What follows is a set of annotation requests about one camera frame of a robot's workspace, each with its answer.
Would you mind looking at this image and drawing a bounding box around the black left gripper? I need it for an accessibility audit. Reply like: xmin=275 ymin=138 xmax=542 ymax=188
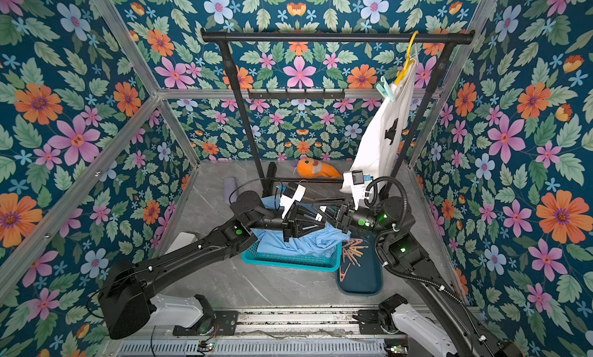
xmin=243 ymin=202 xmax=320 ymax=245

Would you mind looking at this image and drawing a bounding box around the light blue t-shirt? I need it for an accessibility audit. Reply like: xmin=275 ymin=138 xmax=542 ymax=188
xmin=252 ymin=223 xmax=351 ymax=258

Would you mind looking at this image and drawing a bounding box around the white t-shirt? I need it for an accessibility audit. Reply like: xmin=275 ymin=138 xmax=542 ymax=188
xmin=349 ymin=57 xmax=418 ymax=178

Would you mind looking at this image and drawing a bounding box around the light green clothespin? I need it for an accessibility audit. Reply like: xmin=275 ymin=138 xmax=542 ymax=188
xmin=375 ymin=77 xmax=396 ymax=102

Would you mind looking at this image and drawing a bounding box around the yellow plastic hanger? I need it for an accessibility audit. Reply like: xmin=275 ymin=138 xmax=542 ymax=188
xmin=394 ymin=31 xmax=418 ymax=85

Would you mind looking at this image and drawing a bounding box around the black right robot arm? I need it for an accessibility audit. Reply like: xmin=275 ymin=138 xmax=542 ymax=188
xmin=313 ymin=176 xmax=523 ymax=356

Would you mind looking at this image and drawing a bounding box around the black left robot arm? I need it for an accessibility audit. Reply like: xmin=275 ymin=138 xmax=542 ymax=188
xmin=98 ymin=191 xmax=326 ymax=340

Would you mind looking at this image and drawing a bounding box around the teal basket under shirt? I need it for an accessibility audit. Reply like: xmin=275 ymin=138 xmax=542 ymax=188
xmin=241 ymin=243 xmax=342 ymax=272

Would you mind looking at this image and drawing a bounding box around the orange plush fish toy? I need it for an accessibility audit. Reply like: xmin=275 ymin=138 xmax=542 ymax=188
xmin=296 ymin=158 xmax=342 ymax=179

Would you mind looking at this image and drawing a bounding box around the dark teal clothespin tray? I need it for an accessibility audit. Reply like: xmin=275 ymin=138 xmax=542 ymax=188
xmin=337 ymin=234 xmax=383 ymax=297

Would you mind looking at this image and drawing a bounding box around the grey purple cylinder roller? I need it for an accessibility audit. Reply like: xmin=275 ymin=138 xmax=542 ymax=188
xmin=222 ymin=177 xmax=238 ymax=205

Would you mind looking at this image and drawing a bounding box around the black clothes rack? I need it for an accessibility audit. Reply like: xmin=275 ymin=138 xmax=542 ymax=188
xmin=201 ymin=29 xmax=474 ymax=194

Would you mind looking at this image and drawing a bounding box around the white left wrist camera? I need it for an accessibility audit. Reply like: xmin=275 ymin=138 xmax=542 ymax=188
xmin=280 ymin=182 xmax=306 ymax=219

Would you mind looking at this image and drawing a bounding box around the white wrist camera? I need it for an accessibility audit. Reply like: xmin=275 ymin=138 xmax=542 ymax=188
xmin=344 ymin=170 xmax=373 ymax=210
xmin=280 ymin=182 xmax=306 ymax=219

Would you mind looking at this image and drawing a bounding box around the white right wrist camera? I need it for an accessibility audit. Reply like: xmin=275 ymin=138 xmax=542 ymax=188
xmin=344 ymin=170 xmax=373 ymax=210

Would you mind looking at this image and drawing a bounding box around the black wall hook rail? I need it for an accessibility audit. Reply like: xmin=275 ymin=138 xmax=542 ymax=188
xmin=246 ymin=89 xmax=346 ymax=100

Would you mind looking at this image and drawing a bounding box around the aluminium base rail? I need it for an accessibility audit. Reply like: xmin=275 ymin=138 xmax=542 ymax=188
xmin=115 ymin=305 xmax=487 ymax=357

